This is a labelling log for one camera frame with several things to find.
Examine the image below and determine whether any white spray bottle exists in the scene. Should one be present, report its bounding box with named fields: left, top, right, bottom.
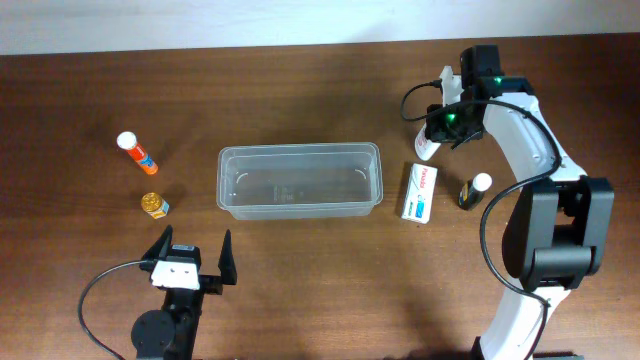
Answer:
left=414, top=124, right=441, bottom=161

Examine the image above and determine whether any dark bottle white cap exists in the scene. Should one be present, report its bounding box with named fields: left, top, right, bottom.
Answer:
left=458, top=173, right=493, bottom=211

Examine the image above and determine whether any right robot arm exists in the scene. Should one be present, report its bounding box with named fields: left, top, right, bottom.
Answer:
left=416, top=45, right=614, bottom=360

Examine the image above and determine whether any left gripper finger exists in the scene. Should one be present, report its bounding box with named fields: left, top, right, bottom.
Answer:
left=218, top=229, right=238, bottom=285
left=141, top=225, right=173, bottom=261

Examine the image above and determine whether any small jar gold lid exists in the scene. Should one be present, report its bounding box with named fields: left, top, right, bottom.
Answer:
left=141, top=192, right=170, bottom=219

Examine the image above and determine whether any white Panadol box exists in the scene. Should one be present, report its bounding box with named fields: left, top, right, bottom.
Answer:
left=401, top=163, right=438, bottom=224

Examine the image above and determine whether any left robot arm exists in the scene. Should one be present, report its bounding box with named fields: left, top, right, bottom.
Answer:
left=131, top=226, right=237, bottom=360

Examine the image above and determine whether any orange tube white cap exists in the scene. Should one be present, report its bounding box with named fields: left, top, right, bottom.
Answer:
left=116, top=131, right=158, bottom=175

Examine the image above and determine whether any clear plastic container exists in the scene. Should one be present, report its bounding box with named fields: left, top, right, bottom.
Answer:
left=216, top=142, right=384, bottom=220

